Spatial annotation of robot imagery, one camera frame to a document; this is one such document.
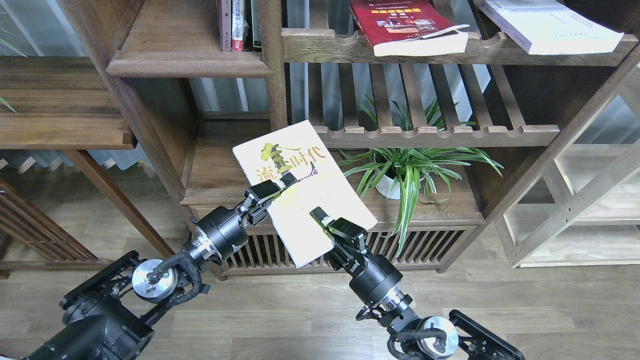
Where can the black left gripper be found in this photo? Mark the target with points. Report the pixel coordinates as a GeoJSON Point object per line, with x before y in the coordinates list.
{"type": "Point", "coordinates": [223, 232]}

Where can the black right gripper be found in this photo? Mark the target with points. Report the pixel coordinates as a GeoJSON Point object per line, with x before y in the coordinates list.
{"type": "Point", "coordinates": [373, 278]}

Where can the yellow green cover book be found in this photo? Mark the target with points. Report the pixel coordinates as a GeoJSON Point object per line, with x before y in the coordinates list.
{"type": "Point", "coordinates": [298, 149]}

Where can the red cover book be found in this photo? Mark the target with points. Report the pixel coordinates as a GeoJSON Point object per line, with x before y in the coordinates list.
{"type": "Point", "coordinates": [411, 28]}

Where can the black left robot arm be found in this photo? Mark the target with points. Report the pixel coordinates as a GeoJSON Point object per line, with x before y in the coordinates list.
{"type": "Point", "coordinates": [111, 315]}

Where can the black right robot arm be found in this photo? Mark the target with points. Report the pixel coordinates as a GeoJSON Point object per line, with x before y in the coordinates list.
{"type": "Point", "coordinates": [435, 337]}

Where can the upright books on shelf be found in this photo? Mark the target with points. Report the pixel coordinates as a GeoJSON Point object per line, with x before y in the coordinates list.
{"type": "Point", "coordinates": [239, 25]}

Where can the light wooden shelf unit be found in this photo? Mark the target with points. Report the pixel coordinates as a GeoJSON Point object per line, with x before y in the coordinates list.
{"type": "Point", "coordinates": [593, 215]}

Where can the spider plant in white pot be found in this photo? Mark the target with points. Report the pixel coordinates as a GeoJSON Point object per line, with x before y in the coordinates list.
{"type": "Point", "coordinates": [413, 171]}

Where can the dark wooden bookshelf cabinet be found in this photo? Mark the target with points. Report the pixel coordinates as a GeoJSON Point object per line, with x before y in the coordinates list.
{"type": "Point", "coordinates": [187, 102]}

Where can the dark wooden side table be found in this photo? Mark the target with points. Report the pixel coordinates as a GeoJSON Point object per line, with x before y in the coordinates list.
{"type": "Point", "coordinates": [62, 103]}

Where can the slatted wooden rack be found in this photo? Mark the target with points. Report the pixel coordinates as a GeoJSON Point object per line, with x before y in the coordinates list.
{"type": "Point", "coordinates": [60, 251]}

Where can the white cover book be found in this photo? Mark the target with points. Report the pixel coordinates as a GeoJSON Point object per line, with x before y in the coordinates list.
{"type": "Point", "coordinates": [547, 27]}

